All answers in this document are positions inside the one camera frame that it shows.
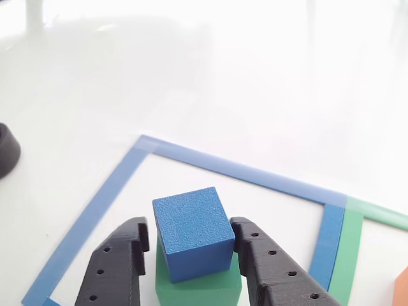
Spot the orange cube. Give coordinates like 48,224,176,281
394,266,408,306

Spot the black tripod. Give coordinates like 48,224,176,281
0,122,22,179

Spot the green square frame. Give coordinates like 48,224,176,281
328,196,408,306

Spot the green cube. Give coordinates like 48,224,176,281
155,237,243,306

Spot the small blue cube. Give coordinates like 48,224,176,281
152,186,237,284

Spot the blue square frame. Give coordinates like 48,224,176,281
20,134,348,306

